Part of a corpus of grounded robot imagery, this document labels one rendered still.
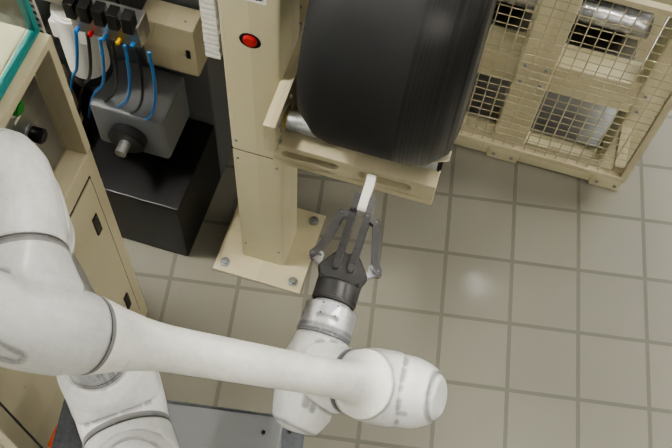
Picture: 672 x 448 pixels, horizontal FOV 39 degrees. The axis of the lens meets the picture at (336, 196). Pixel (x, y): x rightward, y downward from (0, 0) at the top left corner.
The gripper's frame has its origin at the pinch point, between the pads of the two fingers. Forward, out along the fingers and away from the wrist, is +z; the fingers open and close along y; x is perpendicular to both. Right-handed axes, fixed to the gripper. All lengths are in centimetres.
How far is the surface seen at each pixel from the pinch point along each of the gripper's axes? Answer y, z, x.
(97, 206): 58, -4, 41
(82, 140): 59, 2, 20
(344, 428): -5, -25, 112
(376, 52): 4.0, 18.2, -16.9
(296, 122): 20.2, 21.2, 26.0
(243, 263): 37, 12, 116
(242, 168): 36, 22, 65
